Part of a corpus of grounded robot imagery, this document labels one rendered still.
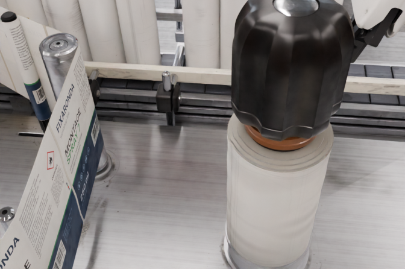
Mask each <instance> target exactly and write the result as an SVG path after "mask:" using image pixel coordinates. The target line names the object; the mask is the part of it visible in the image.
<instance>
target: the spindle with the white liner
mask: <svg viewBox="0 0 405 269"><path fill-rule="evenodd" d="M353 51H354V30H353V25H352V23H351V19H350V16H349V14H348V12H347V9H346V8H345V7H344V6H343V5H340V4H339V3H337V2H336V1H335V0H247V2H246V3H245V5H244V6H243V7H242V9H241V11H240V12H239V14H238V16H237V18H236V22H235V26H234V38H233V43H232V60H231V107H232V109H233V112H234V113H233V115H232V117H231V118H230V120H229V123H228V127H227V138H228V152H227V220H226V223H225V238H224V252H225V256H226V258H227V261H228V263H229V264H230V266H231V268H232V269H304V267H305V266H306V264H307V260H308V257H309V247H310V243H311V240H312V229H313V224H314V220H315V214H316V210H317V208H318V203H319V198H320V195H321V189H322V185H323V182H324V178H325V174H326V170H327V164H328V159H329V156H330V153H331V149H332V146H333V141H334V134H333V129H332V126H331V124H330V117H331V115H334V114H335V113H336V112H337V111H338V110H339V108H340V106H341V101H342V97H343V94H344V89H345V84H346V81H347V77H348V71H349V68H350V64H351V59H352V56H353Z"/></svg>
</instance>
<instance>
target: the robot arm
mask: <svg viewBox="0 0 405 269"><path fill-rule="evenodd" d="M351 1H352V6H353V12H354V14H353V15H352V17H351V23H352V25H353V30H354V51H353V56H352V59H351V63H354V62H355V61H356V60H357V58H358V57H359V55H360V54H361V53H362V51H363V50H364V49H365V47H366V46H367V45H370V46H373V47H375V48H376V47H378V45H379V43H380V42H381V40H382V38H383V36H384V35H385V36H386V37H387V38H391V37H394V36H395V35H396V34H397V33H398V32H399V31H400V29H401V28H402V27H403V25H404V24H405V0H351ZM371 29H372V30H371Z"/></svg>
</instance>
